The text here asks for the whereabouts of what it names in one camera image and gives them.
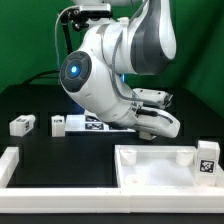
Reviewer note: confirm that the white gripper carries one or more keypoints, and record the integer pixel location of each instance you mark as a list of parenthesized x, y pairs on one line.
[(154, 121)]

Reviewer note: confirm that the white square tabletop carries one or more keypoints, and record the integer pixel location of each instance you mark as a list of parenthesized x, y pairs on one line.
[(163, 166)]

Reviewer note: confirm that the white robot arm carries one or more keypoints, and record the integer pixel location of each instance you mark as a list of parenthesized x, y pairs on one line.
[(142, 44)]

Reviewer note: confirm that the white plate with markers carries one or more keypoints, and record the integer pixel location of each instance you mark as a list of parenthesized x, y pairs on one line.
[(84, 123)]

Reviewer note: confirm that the white U-shaped fence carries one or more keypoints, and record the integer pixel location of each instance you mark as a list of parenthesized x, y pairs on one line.
[(197, 199)]

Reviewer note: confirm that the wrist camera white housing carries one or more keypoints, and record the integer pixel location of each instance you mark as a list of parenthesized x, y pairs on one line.
[(154, 98)]

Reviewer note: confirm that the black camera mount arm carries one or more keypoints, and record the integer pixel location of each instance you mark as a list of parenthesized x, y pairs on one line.
[(79, 15)]

